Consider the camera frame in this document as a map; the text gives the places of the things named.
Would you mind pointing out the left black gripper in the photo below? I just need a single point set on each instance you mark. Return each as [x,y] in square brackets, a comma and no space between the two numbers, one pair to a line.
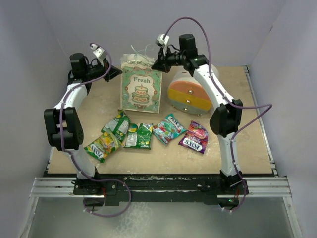
[114,72]

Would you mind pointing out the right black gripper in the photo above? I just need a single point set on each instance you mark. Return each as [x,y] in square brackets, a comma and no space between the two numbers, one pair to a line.
[159,65]

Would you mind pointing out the green cake paper bag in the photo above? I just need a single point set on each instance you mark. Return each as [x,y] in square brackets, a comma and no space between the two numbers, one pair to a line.
[140,88]

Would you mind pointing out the teal mint blossom Fox's packet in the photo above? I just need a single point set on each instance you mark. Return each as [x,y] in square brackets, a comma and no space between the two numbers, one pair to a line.
[168,129]

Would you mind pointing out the green spring tea Fox's packet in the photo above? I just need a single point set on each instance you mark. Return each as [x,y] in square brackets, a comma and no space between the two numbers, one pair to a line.
[103,146]

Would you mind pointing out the purple Fox's berries packet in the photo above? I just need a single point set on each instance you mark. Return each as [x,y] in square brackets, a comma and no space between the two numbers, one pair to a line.
[195,138]

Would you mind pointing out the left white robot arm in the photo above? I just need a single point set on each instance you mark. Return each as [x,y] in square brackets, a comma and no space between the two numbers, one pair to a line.
[63,127]

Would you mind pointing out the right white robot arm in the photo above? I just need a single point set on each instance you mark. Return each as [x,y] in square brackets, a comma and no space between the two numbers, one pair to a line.
[227,114]

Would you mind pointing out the cream round drawer cabinet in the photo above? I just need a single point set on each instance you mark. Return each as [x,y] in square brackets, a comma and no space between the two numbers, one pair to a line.
[187,95]

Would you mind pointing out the green Fox's back-side packet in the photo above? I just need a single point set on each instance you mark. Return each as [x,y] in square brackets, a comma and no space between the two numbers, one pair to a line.
[119,125]

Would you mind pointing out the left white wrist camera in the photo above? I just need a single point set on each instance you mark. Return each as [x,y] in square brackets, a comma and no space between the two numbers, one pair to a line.
[99,52]

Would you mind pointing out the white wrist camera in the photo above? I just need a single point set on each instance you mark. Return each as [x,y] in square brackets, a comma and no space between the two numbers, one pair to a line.
[162,40]
[99,52]

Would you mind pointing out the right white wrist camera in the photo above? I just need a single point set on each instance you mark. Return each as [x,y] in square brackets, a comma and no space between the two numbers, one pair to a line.
[162,40]

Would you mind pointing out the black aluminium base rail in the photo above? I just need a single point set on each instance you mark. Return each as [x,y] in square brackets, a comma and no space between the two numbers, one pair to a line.
[208,189]

